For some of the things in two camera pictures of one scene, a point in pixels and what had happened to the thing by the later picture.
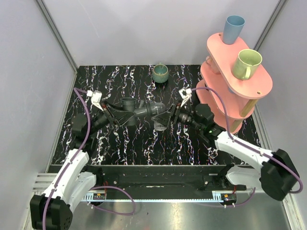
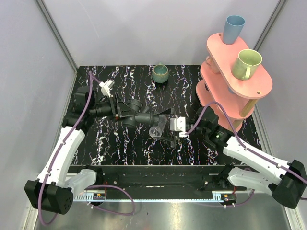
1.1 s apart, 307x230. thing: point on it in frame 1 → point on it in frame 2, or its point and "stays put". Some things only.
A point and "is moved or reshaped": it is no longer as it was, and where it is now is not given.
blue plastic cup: [233, 26] stays put
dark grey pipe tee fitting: [129, 104] is moved or reshaped
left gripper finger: [115, 108] → [125, 110]
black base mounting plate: [162, 178] stays put
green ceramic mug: [246, 63] stays put
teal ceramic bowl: [160, 73] stays put
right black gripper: [163, 118] → [171, 141]
